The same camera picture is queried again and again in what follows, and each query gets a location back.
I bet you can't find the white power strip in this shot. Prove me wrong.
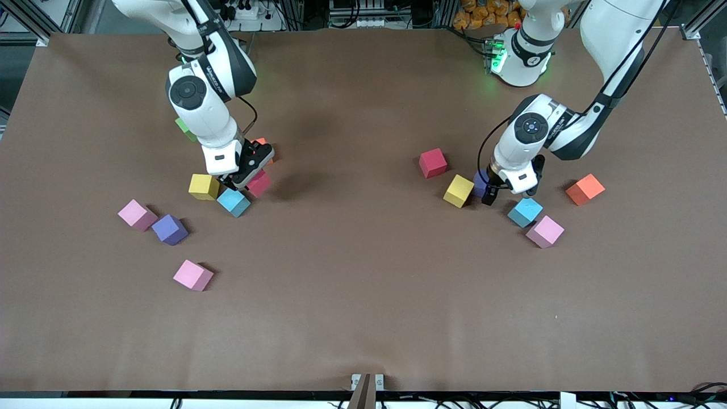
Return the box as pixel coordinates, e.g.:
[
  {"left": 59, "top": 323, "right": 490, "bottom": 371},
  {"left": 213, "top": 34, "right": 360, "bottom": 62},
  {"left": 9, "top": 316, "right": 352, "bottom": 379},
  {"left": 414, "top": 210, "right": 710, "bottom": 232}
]
[{"left": 219, "top": 0, "right": 268, "bottom": 21}]

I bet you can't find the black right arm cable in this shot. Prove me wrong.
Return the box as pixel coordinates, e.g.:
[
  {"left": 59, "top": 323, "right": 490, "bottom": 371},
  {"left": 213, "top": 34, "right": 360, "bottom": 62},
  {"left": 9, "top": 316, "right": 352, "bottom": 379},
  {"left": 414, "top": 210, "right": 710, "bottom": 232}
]
[{"left": 237, "top": 95, "right": 259, "bottom": 138}]

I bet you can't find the cyan foam cube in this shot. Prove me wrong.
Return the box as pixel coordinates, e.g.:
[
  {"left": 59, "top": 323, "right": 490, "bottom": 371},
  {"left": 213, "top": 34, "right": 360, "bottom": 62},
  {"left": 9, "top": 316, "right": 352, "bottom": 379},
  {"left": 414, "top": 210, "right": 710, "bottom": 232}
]
[
  {"left": 216, "top": 186, "right": 252, "bottom": 219},
  {"left": 507, "top": 196, "right": 544, "bottom": 229}
]

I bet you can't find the orange packaged goods pile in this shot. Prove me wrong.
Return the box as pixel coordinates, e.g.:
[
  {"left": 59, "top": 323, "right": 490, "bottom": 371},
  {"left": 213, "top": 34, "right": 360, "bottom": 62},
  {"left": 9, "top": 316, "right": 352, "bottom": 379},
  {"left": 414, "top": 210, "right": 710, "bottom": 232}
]
[{"left": 453, "top": 0, "right": 526, "bottom": 30}]

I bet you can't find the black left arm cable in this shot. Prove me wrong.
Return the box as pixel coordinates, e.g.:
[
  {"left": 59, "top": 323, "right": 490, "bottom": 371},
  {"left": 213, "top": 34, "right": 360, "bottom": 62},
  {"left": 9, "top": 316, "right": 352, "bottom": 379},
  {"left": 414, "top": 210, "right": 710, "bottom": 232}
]
[{"left": 478, "top": 0, "right": 682, "bottom": 191}]

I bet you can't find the yellow foam cube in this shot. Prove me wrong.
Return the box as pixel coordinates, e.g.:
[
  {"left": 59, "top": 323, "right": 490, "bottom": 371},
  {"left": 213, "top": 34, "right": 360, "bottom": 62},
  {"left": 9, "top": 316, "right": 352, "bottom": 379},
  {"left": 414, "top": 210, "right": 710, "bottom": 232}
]
[
  {"left": 188, "top": 173, "right": 220, "bottom": 201},
  {"left": 442, "top": 174, "right": 475, "bottom": 209}
]

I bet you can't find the red foam cube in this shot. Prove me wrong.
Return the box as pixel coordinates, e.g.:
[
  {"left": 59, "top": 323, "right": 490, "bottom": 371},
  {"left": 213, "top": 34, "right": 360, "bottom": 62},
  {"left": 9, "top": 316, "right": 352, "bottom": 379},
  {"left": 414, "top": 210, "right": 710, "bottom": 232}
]
[
  {"left": 245, "top": 169, "right": 273, "bottom": 199},
  {"left": 419, "top": 148, "right": 449, "bottom": 180}
]

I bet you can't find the green foam cube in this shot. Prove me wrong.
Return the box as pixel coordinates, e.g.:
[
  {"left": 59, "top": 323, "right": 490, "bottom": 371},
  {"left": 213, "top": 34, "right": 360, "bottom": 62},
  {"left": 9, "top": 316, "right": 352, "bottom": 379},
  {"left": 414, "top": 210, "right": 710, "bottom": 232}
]
[{"left": 174, "top": 116, "right": 198, "bottom": 143}]

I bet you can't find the orange foam cube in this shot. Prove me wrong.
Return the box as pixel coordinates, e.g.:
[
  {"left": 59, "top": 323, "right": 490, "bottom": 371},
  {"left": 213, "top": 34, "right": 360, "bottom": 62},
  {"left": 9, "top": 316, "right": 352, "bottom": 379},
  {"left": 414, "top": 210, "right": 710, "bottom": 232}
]
[
  {"left": 250, "top": 137, "right": 274, "bottom": 166},
  {"left": 565, "top": 173, "right": 606, "bottom": 207}
]

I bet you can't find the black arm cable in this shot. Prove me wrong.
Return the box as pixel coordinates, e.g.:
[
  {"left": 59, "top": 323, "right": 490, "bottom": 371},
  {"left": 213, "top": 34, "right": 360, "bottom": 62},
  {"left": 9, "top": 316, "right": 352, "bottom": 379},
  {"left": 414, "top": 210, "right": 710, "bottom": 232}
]
[
  {"left": 478, "top": 0, "right": 682, "bottom": 191},
  {"left": 237, "top": 95, "right": 259, "bottom": 138}
]

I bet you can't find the white rack equipment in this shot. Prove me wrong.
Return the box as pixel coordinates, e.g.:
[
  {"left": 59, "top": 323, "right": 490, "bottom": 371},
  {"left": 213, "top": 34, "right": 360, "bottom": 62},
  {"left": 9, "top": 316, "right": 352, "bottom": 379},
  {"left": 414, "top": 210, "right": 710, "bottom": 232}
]
[{"left": 328, "top": 0, "right": 388, "bottom": 29}]

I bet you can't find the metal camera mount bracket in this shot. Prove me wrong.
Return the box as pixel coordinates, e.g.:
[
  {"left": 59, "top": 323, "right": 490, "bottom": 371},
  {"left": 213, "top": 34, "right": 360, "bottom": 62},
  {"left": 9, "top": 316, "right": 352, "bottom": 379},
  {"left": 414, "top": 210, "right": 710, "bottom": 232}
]
[{"left": 348, "top": 373, "right": 385, "bottom": 409}]

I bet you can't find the pink foam cube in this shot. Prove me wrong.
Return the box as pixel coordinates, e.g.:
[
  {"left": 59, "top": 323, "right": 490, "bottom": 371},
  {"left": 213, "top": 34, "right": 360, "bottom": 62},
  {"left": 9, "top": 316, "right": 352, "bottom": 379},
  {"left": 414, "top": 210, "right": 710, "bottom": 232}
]
[
  {"left": 173, "top": 259, "right": 215, "bottom": 293},
  {"left": 117, "top": 199, "right": 159, "bottom": 232},
  {"left": 525, "top": 215, "right": 566, "bottom": 249}
]

